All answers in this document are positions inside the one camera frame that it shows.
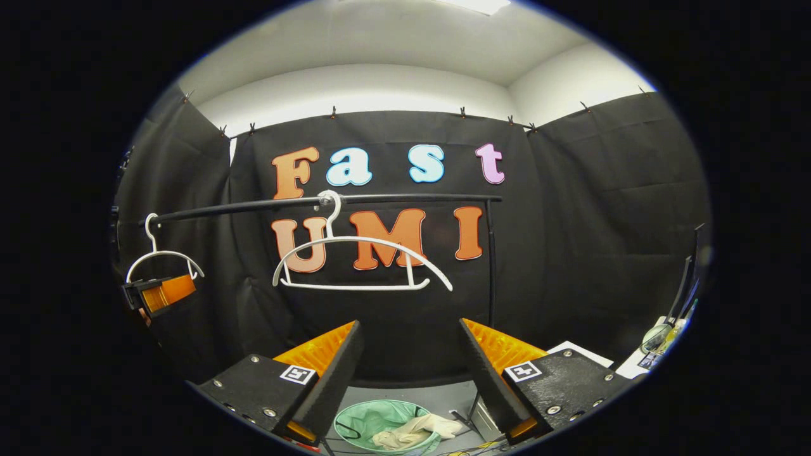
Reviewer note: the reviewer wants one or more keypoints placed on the yellow drink bottle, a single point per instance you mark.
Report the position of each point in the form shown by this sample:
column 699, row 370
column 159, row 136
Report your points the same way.
column 670, row 339

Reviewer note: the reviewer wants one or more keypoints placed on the black backdrop cloth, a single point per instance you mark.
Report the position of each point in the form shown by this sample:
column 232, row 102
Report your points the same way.
column 570, row 253

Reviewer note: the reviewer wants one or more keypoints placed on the row of black clips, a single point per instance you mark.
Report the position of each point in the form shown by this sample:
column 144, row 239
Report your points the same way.
column 462, row 113

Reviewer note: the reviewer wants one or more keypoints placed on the white clothes hanger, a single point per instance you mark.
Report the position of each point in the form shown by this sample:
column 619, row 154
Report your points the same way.
column 355, row 287
column 161, row 254

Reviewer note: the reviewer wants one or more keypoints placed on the cream button shirt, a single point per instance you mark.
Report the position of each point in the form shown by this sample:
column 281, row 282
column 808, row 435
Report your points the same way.
column 412, row 430

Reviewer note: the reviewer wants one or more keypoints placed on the white side desk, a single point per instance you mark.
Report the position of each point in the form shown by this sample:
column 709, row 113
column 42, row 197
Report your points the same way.
column 633, row 367

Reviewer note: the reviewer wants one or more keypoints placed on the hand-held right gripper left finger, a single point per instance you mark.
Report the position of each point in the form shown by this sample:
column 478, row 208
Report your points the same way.
column 332, row 386

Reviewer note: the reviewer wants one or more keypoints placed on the round glass object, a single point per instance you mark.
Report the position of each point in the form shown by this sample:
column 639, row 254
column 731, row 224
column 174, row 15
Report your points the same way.
column 652, row 339

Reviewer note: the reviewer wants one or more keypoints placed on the grey drawer cabinet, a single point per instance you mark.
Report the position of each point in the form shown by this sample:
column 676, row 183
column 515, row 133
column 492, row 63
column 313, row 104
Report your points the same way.
column 586, row 354

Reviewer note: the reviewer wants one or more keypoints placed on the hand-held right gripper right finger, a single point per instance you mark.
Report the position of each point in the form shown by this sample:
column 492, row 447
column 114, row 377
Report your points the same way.
column 488, row 380

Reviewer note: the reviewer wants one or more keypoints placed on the black clothes rack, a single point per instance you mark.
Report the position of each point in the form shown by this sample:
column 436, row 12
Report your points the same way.
column 412, row 197

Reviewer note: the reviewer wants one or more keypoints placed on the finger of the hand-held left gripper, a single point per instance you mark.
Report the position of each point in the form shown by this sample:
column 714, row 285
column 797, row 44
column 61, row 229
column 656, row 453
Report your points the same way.
column 171, row 292

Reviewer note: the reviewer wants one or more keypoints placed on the green laundry hamper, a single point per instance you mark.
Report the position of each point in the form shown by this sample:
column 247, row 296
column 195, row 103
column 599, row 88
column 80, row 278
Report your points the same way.
column 367, row 418

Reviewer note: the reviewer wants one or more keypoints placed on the black computer monitor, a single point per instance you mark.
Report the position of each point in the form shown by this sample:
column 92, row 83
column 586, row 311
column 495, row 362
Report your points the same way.
column 695, row 253

